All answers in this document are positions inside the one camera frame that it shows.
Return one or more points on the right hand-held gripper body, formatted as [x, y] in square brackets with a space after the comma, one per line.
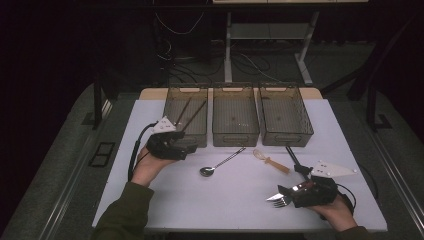
[316, 195]

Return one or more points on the black stand post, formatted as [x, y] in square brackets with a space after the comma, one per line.
[97, 106]

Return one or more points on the white table cover board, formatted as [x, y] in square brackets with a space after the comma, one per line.
[233, 210]

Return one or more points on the black stand with diagonal brace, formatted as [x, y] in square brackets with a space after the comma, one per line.
[371, 106]

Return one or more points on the metal spoon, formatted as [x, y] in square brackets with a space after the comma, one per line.
[206, 171]

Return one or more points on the brown translucent plastic bin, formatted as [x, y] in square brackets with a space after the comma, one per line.
[285, 113]
[200, 125]
[235, 113]

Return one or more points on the person's right hand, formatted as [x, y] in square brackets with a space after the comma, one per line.
[338, 213]

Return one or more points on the brown chopstick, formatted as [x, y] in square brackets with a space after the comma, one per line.
[194, 115]
[184, 110]

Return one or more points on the white metal stand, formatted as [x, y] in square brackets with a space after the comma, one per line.
[228, 50]

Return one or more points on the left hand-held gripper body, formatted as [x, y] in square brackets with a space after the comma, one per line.
[165, 146]

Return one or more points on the metal floor rail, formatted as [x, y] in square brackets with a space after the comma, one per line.
[400, 176]
[68, 190]

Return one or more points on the person's left hand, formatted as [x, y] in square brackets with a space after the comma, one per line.
[146, 168]

